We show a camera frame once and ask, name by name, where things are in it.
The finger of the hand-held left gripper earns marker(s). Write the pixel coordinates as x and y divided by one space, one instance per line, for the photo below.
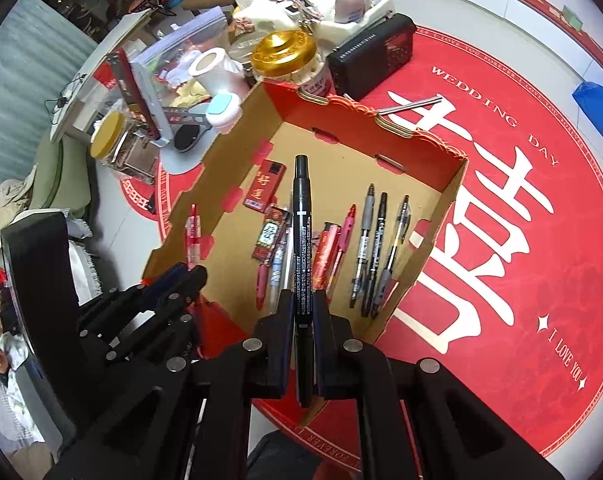
161 282
191 285

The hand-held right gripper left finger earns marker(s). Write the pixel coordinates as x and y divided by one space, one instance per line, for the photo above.
284 340

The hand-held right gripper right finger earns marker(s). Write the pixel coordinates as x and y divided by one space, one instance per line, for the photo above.
326 350

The thin red pen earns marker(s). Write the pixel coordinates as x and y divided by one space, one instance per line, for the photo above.
194 235

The red gel pen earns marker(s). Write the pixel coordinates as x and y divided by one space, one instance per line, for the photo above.
262 285

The light blue pen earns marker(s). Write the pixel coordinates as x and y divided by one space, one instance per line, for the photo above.
277 275

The white pen with clear cap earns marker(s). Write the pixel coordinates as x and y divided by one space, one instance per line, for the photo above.
288 260

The small dark red printed box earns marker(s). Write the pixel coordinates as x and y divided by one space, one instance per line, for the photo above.
269 235

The black marker pen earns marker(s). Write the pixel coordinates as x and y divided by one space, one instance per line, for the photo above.
379 240
301 210

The red pack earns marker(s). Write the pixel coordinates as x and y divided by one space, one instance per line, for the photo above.
264 185

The grey-grip clear pen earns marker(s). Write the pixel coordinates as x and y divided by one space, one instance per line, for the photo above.
365 230

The pink-grip red pen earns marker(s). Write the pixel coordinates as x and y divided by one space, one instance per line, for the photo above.
348 225

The black pen with grey grip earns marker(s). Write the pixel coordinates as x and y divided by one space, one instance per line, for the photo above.
399 235

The red cardboard box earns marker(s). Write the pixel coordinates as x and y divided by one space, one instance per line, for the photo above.
331 170

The white lace cloth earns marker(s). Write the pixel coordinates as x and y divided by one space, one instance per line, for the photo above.
81 260

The beige cloth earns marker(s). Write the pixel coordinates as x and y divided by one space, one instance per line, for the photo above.
6 205

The green cushion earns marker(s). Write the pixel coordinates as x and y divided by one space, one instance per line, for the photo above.
61 175

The person's grey trousers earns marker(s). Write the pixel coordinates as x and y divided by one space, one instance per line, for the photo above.
281 460

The black round disc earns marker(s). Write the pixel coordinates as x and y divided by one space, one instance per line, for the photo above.
186 137

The jar with yellow lid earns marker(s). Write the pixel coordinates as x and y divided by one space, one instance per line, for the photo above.
106 135

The silver phone stand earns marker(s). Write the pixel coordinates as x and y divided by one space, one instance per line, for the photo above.
154 110

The white and teal small device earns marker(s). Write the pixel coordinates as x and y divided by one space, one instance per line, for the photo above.
224 110

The red-edged phone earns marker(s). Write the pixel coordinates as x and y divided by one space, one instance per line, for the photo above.
126 90

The grey-blue curtain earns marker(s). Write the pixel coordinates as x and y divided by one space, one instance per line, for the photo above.
21 85

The white side table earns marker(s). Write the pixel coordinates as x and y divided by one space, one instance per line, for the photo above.
91 80

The white tape roll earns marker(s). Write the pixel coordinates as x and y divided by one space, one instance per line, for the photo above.
216 72

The clear zip bag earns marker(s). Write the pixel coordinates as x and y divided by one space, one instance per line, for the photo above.
191 35

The jar with gold lid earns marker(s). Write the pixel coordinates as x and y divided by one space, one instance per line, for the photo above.
284 50

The silver radio antenna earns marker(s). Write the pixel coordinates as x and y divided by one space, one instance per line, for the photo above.
411 105

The black radio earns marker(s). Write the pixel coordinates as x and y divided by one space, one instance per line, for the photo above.
366 60

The red round printed mat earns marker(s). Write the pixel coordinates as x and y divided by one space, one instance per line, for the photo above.
506 125

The white bottle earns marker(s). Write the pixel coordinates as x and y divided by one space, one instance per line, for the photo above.
351 5

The white plastic tray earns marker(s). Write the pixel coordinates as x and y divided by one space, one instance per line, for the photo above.
376 10

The blue plastic bag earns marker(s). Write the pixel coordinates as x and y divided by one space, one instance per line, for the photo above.
601 110

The small green box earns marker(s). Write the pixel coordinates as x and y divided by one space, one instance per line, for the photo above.
574 16

